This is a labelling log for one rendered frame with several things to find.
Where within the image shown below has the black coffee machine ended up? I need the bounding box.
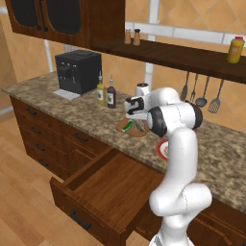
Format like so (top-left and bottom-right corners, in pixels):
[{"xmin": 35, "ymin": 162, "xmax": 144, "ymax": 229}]
[{"xmin": 52, "ymin": 49, "xmax": 103, "ymax": 101}]

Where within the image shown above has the dark wooden wall cupboard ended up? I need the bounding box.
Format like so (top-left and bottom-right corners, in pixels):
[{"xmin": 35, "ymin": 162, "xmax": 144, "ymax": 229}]
[{"xmin": 4, "ymin": 0, "xmax": 126, "ymax": 50}]

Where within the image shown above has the hanging grey spoon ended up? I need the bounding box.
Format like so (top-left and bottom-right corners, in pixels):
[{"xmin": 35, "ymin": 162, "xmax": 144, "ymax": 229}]
[{"xmin": 180, "ymin": 71, "xmax": 190, "ymax": 102}]

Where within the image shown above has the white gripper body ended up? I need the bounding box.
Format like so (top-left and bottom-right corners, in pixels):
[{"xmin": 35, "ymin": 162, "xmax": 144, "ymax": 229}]
[{"xmin": 125, "ymin": 109, "xmax": 149, "ymax": 121}]

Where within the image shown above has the hanging grey ladle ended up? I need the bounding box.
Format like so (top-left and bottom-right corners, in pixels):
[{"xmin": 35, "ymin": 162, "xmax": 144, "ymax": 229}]
[{"xmin": 195, "ymin": 76, "xmax": 210, "ymax": 108}]

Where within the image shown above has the brown pepper shaker dark cap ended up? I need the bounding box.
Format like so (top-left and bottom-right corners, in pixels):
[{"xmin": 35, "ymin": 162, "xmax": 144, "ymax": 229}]
[{"xmin": 133, "ymin": 28, "xmax": 141, "ymax": 46}]

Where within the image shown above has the black cupboard door handle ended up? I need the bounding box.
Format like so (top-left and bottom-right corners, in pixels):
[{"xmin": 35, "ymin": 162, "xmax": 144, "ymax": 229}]
[{"xmin": 35, "ymin": 0, "xmax": 42, "ymax": 32}]

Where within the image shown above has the wooden base cupboard door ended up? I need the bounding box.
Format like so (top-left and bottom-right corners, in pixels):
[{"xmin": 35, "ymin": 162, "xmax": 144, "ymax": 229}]
[{"xmin": 63, "ymin": 140, "xmax": 99, "ymax": 176}]

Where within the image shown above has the open wooden drawer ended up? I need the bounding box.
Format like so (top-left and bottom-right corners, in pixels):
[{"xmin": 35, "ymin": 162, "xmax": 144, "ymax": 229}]
[{"xmin": 49, "ymin": 145, "xmax": 166, "ymax": 246}]

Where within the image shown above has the yellow oil bottle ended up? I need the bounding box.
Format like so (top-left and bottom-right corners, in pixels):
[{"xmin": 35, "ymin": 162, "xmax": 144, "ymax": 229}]
[{"xmin": 96, "ymin": 70, "xmax": 107, "ymax": 105}]

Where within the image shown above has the hanging grey fork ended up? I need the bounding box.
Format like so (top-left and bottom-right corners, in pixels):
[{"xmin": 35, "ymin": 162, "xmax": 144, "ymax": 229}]
[{"xmin": 189, "ymin": 73, "xmax": 199, "ymax": 104}]

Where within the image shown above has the green object on board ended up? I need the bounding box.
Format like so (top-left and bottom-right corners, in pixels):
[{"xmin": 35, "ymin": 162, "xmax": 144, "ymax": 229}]
[{"xmin": 122, "ymin": 118, "xmax": 135, "ymax": 133}]

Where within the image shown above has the wooden drawer front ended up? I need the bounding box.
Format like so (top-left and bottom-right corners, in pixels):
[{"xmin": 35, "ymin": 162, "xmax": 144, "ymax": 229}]
[
  {"xmin": 24, "ymin": 145, "xmax": 70, "ymax": 181},
  {"xmin": 9, "ymin": 95, "xmax": 62, "ymax": 134},
  {"xmin": 19, "ymin": 129, "xmax": 66, "ymax": 167},
  {"xmin": 14, "ymin": 112, "xmax": 64, "ymax": 151},
  {"xmin": 60, "ymin": 122, "xmax": 111, "ymax": 156}
]

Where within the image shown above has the dark wooden wall shelf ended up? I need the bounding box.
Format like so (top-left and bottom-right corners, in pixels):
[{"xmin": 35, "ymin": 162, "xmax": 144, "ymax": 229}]
[{"xmin": 90, "ymin": 39, "xmax": 246, "ymax": 85}]

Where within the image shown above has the red rimmed white plate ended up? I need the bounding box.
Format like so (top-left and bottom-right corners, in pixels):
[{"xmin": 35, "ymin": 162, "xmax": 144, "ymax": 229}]
[{"xmin": 155, "ymin": 137, "xmax": 170, "ymax": 162}]

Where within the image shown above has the wooden cutting board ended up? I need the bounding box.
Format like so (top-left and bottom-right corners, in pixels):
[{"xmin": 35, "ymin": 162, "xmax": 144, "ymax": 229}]
[{"xmin": 115, "ymin": 116, "xmax": 151, "ymax": 138}]

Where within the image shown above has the piece of meat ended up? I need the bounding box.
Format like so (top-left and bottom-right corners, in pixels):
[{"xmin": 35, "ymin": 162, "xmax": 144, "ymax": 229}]
[{"xmin": 160, "ymin": 142, "xmax": 170, "ymax": 157}]

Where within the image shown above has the yellow mustard bottle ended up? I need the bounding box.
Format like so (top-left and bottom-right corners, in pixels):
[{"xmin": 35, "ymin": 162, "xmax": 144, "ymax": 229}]
[{"xmin": 227, "ymin": 36, "xmax": 245, "ymax": 64}]

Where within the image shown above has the dark vinegar bottle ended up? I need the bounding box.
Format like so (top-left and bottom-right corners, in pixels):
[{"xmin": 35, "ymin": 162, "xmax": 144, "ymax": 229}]
[{"xmin": 106, "ymin": 74, "xmax": 117, "ymax": 110}]

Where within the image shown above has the glass cupboard door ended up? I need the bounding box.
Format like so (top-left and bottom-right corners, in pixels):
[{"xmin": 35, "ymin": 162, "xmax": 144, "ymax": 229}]
[
  {"xmin": 40, "ymin": 0, "xmax": 94, "ymax": 46},
  {"xmin": 4, "ymin": 0, "xmax": 44, "ymax": 36}
]

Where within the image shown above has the brown salt shaker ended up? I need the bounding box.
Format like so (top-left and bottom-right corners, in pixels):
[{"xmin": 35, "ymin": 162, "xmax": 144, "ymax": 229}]
[{"xmin": 124, "ymin": 28, "xmax": 133, "ymax": 45}]

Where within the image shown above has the hanging grey slotted spatula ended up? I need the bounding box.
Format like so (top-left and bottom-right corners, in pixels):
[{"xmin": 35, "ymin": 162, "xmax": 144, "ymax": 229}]
[{"xmin": 207, "ymin": 79, "xmax": 225, "ymax": 114}]

